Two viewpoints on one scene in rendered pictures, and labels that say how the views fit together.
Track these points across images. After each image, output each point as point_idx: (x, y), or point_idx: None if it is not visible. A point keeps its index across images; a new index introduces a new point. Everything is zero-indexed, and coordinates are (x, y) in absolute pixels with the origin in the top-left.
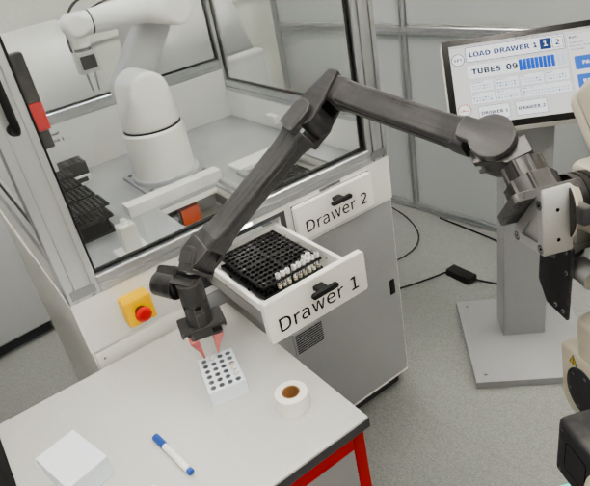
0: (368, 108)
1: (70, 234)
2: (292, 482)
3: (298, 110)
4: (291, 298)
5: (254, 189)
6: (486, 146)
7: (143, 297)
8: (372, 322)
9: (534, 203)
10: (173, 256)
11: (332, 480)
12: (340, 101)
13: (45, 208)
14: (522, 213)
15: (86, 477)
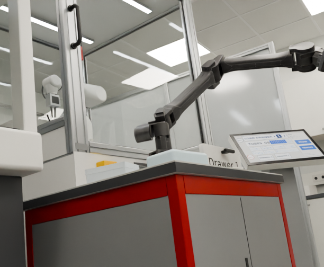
0: (242, 60)
1: (83, 109)
2: (258, 179)
3: (209, 62)
4: (213, 149)
5: (192, 89)
6: (304, 47)
7: (114, 162)
8: None
9: None
10: (125, 156)
11: (272, 208)
12: (227, 61)
13: (76, 89)
14: None
15: (131, 166)
